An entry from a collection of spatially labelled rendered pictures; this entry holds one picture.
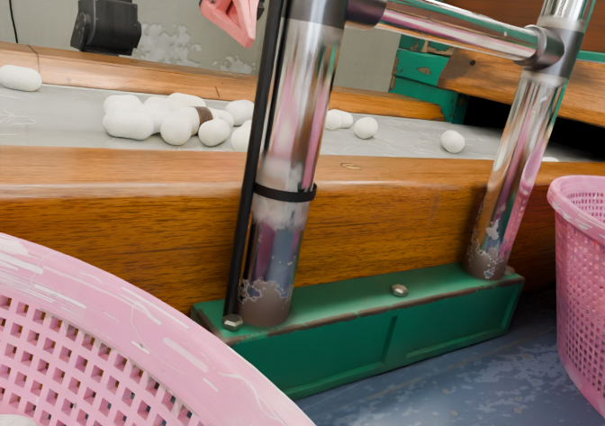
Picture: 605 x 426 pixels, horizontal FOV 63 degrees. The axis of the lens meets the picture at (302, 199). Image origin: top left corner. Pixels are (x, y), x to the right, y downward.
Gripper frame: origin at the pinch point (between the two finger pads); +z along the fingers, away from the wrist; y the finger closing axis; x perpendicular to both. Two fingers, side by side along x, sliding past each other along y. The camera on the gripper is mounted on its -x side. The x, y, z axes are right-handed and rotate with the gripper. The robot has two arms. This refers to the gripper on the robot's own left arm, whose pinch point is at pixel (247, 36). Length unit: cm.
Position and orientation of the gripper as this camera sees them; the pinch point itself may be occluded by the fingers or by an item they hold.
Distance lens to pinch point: 50.6
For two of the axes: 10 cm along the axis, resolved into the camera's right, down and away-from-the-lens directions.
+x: -4.9, 4.9, 7.2
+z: 3.0, 8.7, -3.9
